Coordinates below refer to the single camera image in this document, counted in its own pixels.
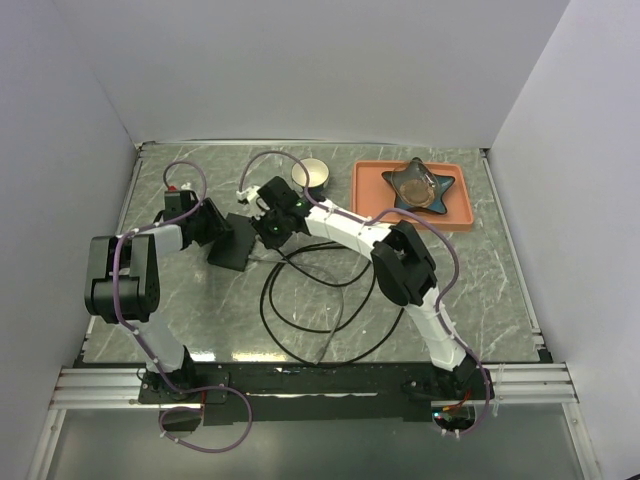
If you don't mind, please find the black network switch box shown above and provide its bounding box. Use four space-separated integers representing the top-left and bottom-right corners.
207 213 256 272

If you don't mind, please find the black ethernet cable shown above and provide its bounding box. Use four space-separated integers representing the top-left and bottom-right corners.
258 241 406 368

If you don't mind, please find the grey ethernet cable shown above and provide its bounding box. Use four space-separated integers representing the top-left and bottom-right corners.
249 254 346 366

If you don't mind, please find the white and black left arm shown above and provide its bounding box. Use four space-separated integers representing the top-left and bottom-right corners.
84 189 232 402

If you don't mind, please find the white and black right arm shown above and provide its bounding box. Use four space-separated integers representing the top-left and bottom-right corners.
236 176 491 399

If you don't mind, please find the small white teal bowl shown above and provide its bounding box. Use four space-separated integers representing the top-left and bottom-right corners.
291 158 330 195

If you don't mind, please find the salmon pink tray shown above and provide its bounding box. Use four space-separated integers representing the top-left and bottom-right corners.
350 160 474 232

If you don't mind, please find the dark blue star dish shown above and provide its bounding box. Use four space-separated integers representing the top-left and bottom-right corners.
381 158 455 215

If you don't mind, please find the clear glass bowl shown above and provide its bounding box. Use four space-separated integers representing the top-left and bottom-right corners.
391 158 440 208

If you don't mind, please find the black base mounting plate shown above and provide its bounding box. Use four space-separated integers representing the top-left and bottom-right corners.
138 360 495 426

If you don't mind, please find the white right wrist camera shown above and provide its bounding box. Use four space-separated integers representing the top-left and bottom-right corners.
236 185 260 205

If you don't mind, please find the aluminium frame rail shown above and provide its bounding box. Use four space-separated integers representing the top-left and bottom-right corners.
50 364 579 410

